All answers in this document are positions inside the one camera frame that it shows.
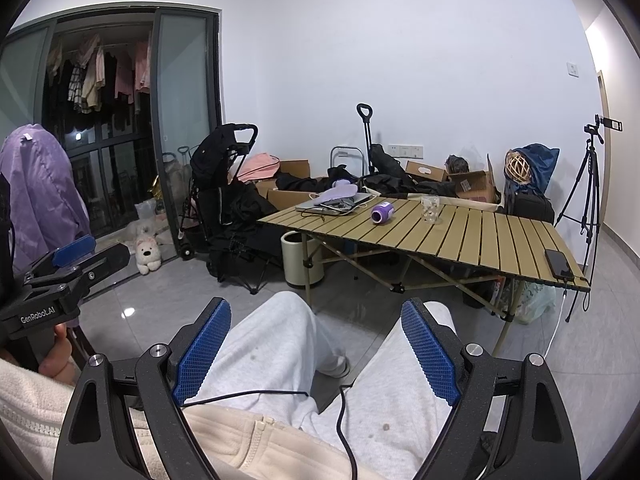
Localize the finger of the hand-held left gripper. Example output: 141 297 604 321
22 234 97 283
30 243 132 306

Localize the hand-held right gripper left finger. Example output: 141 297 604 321
52 297 233 480

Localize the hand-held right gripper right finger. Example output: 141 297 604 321
401 298 582 480

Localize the person's left hand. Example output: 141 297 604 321
37 322 83 387

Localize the white plush dog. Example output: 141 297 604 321
135 232 164 276

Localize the person's right leg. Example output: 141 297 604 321
300 301 458 480

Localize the person's leg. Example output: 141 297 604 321
300 301 458 480
187 291 351 418

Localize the person's left leg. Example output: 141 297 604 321
187 291 351 418

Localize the purple jacket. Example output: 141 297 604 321
0 124 92 273

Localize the cream zip jacket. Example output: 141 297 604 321
130 402 386 480

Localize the grey slipper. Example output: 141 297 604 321
317 354 352 379

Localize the black folding chair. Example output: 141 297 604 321
206 180 287 295

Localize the translucent plastic bag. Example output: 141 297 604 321
511 281 557 325

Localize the slatted folding table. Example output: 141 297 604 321
256 196 592 357

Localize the cream trash bin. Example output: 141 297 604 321
280 230 326 290

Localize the clear glass cup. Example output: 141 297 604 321
421 195 444 226

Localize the black stroller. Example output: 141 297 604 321
177 123 259 262

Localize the black smartphone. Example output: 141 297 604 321
544 249 575 281

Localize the pile of black clothes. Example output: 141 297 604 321
275 162 459 199

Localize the cardboard box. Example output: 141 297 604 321
404 160 449 184
446 154 502 205
255 177 323 212
276 159 314 182

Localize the row of hanging clothes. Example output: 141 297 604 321
45 32 153 117

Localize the black suitcase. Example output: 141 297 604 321
504 191 556 225

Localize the pink cloth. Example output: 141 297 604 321
237 153 282 182

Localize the silver laptop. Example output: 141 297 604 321
295 191 374 216

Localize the glass sliding door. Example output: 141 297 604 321
150 8 224 262

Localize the purple fabric pad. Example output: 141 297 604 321
311 183 359 204

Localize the woven rattan ball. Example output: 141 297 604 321
504 149 531 181

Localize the black hand cart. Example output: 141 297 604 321
356 103 402 179

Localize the blue jacket with wicker ball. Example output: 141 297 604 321
505 143 561 197

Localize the black tripod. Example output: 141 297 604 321
554 132 604 324

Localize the thin black cable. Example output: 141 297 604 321
181 384 362 480

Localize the white charging cable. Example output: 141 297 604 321
542 277 591 367

